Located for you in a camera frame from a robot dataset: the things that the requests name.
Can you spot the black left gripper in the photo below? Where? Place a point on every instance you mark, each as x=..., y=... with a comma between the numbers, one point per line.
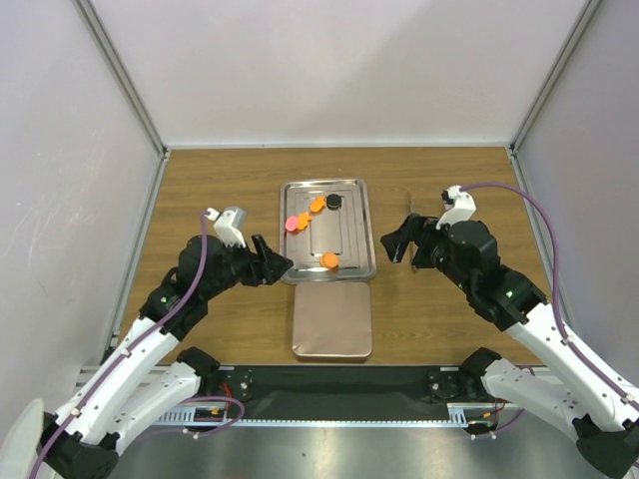
x=265, y=265

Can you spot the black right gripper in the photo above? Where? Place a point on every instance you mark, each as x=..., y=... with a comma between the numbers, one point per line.
x=415, y=228

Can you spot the metal tongs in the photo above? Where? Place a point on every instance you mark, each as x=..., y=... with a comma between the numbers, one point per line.
x=411, y=248

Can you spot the brown tin lid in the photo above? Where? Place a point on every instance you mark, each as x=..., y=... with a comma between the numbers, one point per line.
x=332, y=321

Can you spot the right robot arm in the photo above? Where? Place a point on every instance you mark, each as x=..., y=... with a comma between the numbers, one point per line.
x=591, y=404

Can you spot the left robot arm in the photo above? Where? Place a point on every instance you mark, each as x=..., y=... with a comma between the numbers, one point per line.
x=85, y=437

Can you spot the pink cookie at edge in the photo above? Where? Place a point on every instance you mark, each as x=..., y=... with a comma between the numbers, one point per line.
x=292, y=224

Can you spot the steel baking tray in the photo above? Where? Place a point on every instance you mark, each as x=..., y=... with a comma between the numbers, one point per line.
x=346, y=232

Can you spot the orange star cookie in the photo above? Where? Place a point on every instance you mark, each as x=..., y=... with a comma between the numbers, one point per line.
x=304, y=220

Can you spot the orange plain round cookie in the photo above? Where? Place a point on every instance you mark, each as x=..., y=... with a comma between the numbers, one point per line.
x=329, y=261

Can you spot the black sandwich cookie top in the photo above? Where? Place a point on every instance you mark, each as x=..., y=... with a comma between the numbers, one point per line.
x=333, y=202

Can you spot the orange fish cookie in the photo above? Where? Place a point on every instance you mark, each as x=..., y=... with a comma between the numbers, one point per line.
x=317, y=205

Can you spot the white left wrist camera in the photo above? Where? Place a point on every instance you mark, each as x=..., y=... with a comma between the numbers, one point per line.
x=228, y=225

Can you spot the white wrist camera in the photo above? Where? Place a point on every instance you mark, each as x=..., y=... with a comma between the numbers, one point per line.
x=459, y=206
x=228, y=225

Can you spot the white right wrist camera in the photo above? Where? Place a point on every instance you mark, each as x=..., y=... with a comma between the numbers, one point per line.
x=459, y=206

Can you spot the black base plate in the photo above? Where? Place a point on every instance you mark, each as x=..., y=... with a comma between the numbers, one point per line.
x=351, y=393

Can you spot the aluminium frame rail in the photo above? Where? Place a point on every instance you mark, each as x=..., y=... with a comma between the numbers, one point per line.
x=198, y=393

